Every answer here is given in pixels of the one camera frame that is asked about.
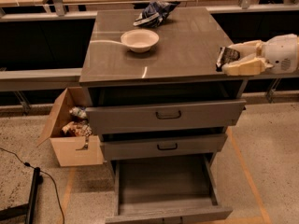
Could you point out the black stand base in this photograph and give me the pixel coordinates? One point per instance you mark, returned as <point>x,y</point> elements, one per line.
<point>27,209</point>

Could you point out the grey drawer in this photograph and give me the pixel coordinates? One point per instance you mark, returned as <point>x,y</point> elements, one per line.
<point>167,190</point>
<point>164,117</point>
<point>163,147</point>

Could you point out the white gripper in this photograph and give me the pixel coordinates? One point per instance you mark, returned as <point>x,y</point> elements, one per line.
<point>280,54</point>

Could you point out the grey bottom drawer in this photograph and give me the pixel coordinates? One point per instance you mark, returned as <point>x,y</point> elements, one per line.
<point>167,190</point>

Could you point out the grey middle drawer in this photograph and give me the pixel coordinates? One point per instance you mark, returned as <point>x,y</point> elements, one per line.
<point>163,147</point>

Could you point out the crumpled snack wrapper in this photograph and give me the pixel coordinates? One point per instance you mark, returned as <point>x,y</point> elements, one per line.
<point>80,128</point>

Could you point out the grey top drawer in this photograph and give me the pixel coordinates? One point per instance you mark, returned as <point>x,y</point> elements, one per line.
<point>164,117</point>

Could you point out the grey drawer cabinet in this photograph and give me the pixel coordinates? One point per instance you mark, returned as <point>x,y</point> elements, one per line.
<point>180,68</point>

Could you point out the blue crumpled chip bag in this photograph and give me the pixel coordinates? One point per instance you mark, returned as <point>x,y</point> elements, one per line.
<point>155,14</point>

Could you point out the cardboard box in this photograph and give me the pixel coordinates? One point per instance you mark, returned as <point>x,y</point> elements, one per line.
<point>70,150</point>

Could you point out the white bowl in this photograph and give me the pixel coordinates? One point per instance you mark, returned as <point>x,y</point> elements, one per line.
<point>139,40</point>

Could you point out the small silver snack packet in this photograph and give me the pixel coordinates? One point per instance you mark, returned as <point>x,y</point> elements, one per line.
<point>78,112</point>

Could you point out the grey metal railing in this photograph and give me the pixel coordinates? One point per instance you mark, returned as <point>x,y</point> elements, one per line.
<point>28,35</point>

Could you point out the black rxbar chocolate bar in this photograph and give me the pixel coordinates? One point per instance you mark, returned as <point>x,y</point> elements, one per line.
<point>226,55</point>

